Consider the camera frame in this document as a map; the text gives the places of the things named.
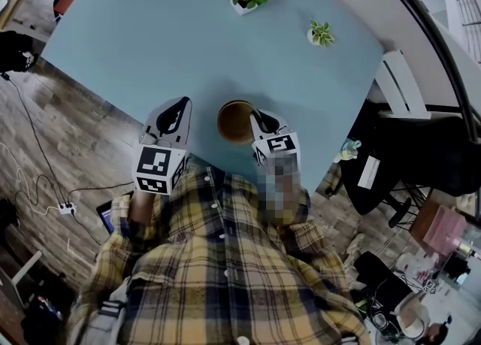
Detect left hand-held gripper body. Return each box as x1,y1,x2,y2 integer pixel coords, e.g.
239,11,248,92
131,135,188,196

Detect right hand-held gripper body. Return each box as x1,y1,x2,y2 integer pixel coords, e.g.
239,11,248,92
250,128,301,168

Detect person's left forearm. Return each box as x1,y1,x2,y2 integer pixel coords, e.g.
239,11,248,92
129,189,161,224

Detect colourful toy cup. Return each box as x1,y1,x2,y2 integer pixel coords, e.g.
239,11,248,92
333,138,362,164

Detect dark laptop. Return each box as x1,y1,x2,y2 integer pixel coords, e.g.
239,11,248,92
95,200,116,235

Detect white paper sheet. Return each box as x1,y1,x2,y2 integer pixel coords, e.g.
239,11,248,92
356,155,381,189

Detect small green pot plant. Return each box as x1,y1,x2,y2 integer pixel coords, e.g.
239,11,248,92
307,19,335,48

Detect person's yellow plaid shirt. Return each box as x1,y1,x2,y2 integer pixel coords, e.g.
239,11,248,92
67,159,373,345

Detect white slatted chair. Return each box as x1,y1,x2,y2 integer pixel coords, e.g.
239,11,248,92
370,49,429,121

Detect black mesh office chair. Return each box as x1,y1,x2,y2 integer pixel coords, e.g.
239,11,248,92
325,98,481,228

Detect black bag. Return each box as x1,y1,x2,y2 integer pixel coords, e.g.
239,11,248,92
0,30,38,73

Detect brown side table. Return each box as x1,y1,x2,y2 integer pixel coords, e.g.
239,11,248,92
409,200,470,258

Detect pink box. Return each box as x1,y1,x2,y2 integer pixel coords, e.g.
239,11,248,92
422,206,469,256

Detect black cable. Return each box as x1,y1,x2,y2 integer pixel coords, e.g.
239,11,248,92
2,72,71,209

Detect white cable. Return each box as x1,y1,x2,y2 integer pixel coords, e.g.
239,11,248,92
0,142,61,216

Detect grey shoulder strap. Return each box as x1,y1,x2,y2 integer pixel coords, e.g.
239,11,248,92
80,286,129,345

